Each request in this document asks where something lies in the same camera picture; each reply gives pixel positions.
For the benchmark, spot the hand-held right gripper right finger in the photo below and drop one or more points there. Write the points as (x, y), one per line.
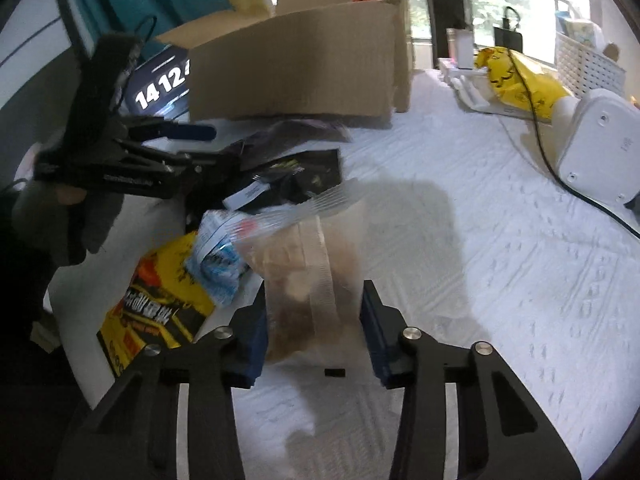
(375, 330)

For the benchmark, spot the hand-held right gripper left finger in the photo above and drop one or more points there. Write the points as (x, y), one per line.
(252, 340)

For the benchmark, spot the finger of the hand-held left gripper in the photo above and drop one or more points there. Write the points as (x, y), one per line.
(210, 162)
(192, 132)

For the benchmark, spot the clear bag of snacks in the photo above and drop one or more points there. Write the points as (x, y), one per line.
(300, 270)

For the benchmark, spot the brown cardboard box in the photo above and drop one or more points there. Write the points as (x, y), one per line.
(300, 60)

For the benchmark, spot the person's left hand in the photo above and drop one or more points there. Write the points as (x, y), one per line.
(100, 215)

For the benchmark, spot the black tablet clock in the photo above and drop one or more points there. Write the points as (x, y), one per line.
(160, 90)

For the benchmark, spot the small black rectangular piece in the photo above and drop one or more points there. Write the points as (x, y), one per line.
(335, 373)

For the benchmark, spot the blue and white snack packet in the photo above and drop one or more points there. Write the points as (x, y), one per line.
(215, 260)

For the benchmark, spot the yellow and black snack packet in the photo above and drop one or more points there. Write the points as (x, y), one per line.
(155, 300)

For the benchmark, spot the white textured cloth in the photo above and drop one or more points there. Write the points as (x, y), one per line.
(475, 285)

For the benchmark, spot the white power strip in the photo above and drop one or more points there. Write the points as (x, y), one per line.
(475, 95)

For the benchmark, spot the white box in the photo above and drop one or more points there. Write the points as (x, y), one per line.
(460, 47)

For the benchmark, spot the yellow bag with black print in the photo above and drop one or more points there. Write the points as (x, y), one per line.
(520, 85)

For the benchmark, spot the white device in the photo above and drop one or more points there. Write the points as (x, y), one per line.
(595, 140)

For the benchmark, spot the black pouch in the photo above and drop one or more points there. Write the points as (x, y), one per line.
(507, 35)

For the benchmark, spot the white slatted basket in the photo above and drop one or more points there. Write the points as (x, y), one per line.
(585, 65)

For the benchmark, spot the pale blue tissue pack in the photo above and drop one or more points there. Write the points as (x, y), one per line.
(582, 30)

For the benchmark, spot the black window frame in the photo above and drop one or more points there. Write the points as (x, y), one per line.
(445, 5)

